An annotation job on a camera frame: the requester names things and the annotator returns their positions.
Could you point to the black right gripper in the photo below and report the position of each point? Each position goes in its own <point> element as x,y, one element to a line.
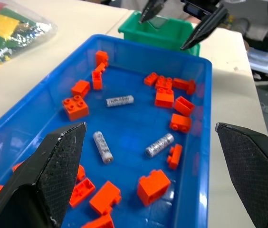
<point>199,6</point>

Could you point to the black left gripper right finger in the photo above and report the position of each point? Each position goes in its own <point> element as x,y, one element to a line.
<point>255,171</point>

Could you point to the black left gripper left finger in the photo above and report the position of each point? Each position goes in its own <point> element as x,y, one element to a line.
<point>41,180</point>

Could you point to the green plastic bin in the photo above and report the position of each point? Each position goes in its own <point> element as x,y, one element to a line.
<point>148,35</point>

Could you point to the bag of mixed bricks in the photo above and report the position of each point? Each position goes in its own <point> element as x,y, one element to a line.
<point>3,31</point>

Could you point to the silver printed battery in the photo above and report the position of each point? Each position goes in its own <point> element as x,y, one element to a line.
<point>159,145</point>
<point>102,147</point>
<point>119,101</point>

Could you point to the black and white shoe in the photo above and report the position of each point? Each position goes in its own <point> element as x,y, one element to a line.
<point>263,78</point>

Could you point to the clear plastic container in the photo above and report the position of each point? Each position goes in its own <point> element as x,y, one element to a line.
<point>264,58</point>

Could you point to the blue plastic tray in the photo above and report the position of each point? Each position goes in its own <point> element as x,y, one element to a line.
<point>129,123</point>

